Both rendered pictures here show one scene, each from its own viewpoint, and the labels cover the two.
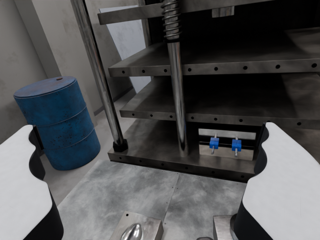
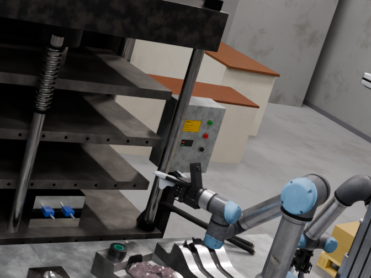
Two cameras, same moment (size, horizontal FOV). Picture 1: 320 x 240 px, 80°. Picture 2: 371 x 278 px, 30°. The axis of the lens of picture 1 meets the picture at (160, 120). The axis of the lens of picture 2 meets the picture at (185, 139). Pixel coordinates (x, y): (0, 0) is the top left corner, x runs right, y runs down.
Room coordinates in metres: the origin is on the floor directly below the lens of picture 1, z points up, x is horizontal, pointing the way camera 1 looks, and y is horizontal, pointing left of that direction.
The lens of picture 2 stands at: (-1.07, 2.23, 2.38)
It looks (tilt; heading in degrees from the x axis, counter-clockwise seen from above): 17 degrees down; 297
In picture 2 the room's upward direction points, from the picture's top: 17 degrees clockwise
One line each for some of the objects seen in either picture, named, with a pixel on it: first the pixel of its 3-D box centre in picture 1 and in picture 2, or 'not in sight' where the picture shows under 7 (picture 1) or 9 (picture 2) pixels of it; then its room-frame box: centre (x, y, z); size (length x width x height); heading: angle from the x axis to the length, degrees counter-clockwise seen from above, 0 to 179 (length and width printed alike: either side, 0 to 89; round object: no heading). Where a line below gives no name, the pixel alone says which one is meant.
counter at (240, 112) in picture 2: not in sight; (159, 115); (2.46, -4.00, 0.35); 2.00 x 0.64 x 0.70; 60
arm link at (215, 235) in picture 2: not in sight; (218, 231); (-0.19, 0.01, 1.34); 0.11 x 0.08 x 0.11; 87
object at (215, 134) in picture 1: (227, 119); (38, 188); (1.00, -0.42, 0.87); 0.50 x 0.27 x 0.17; 156
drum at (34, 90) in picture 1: (63, 122); not in sight; (2.12, 1.18, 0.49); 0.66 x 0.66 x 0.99
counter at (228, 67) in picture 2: not in sight; (196, 71); (3.35, -6.22, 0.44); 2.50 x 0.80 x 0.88; 151
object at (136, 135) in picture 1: (220, 128); (19, 201); (1.10, -0.40, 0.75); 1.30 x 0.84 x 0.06; 66
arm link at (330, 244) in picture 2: not in sight; (323, 241); (-0.37, -0.86, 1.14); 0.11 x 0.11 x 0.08; 59
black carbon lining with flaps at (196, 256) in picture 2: not in sight; (208, 259); (0.04, -0.57, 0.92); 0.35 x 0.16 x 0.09; 156
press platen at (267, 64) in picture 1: (223, 50); (36, 108); (1.14, -0.42, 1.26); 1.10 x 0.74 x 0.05; 66
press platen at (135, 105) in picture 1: (221, 90); (26, 153); (1.14, -0.42, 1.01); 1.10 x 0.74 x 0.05; 66
